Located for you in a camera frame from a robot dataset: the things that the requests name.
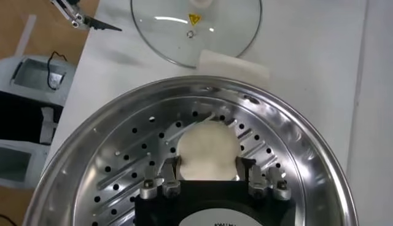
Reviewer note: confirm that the white steamed baozi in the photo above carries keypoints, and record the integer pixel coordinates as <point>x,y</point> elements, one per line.
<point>208,147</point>

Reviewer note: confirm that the stainless steel steamer basket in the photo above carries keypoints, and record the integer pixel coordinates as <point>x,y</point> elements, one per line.
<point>291,138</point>

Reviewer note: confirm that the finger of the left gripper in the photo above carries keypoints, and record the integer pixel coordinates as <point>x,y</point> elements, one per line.
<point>92,23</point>

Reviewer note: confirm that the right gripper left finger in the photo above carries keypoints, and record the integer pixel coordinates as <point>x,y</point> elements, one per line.
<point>165,184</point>

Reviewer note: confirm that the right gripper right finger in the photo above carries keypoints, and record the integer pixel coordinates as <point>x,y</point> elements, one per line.
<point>258,182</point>

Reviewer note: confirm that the glass pot lid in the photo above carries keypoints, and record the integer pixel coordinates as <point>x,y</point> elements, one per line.
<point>233,30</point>

